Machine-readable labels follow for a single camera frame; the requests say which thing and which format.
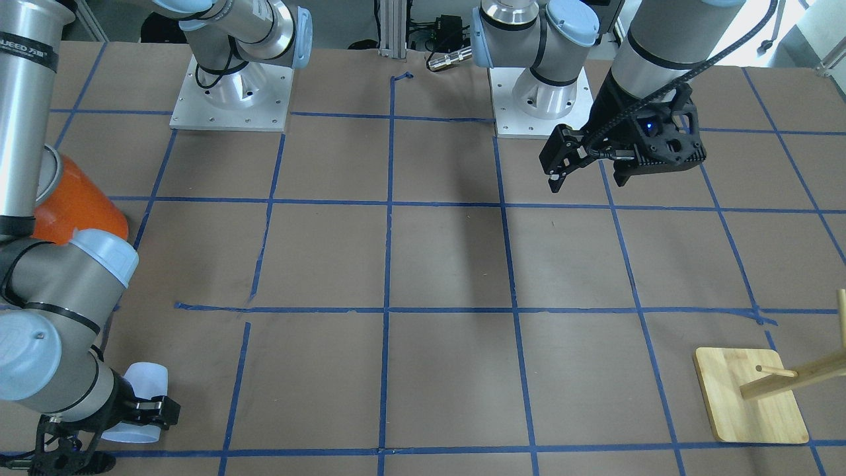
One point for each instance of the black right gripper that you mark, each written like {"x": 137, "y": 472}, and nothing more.
{"x": 123, "y": 401}

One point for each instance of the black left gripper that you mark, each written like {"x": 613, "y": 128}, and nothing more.
{"x": 615, "y": 112}

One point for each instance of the white plastic cup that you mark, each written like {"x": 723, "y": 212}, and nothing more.
{"x": 148, "y": 380}

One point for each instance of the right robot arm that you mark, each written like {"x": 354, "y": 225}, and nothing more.
{"x": 66, "y": 258}

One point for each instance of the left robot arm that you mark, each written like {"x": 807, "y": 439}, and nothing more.
{"x": 668, "y": 43}

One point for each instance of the wooden cup rack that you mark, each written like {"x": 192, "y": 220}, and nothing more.
{"x": 749, "y": 393}

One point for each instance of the silver metal connector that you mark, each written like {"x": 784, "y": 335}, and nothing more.
{"x": 450, "y": 59}

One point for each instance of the orange can with silver lid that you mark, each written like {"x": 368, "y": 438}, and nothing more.
{"x": 67, "y": 200}

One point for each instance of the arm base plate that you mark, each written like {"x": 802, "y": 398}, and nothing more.
{"x": 254, "y": 99}
{"x": 542, "y": 102}

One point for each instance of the aluminium frame post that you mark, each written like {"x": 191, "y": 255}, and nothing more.
{"x": 393, "y": 26}

